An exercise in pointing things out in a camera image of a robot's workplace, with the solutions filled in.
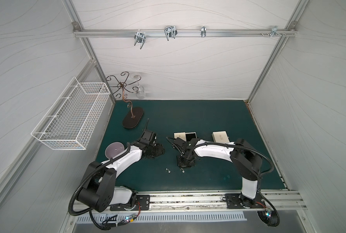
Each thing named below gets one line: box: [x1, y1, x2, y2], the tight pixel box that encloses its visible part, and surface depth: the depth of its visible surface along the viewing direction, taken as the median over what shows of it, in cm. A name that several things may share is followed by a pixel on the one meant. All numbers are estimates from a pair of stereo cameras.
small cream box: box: [173, 132, 198, 142], surface depth 99 cm
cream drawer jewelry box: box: [211, 131, 230, 144], surface depth 98 cm
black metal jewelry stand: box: [105, 71, 145, 129], surface depth 93 cm
